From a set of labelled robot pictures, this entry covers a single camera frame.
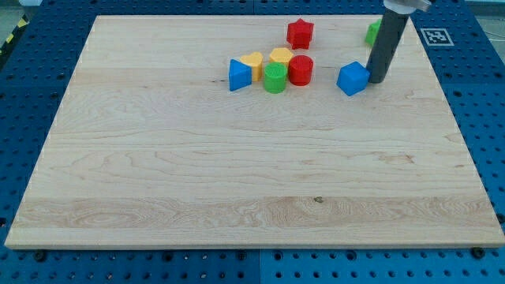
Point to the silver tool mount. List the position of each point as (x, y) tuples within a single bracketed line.
[(407, 6)]

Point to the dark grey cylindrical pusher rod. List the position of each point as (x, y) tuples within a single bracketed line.
[(387, 39)]

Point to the blue cube block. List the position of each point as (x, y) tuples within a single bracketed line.
[(353, 78)]

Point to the white fiducial marker tag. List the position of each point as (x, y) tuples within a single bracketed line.
[(437, 37)]

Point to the red star block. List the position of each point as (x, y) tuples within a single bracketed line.
[(299, 34)]

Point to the red cylinder block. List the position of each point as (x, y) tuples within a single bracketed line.
[(300, 70)]

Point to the yellow hexagon block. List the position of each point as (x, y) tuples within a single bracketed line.
[(281, 55)]

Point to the green cylinder block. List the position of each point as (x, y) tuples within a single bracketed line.
[(275, 75)]

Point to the yellow heart block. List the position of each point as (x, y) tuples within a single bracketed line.
[(255, 62)]

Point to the blue triangle block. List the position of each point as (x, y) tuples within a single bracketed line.
[(240, 75)]

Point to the light wooden board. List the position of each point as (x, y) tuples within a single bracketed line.
[(150, 149)]

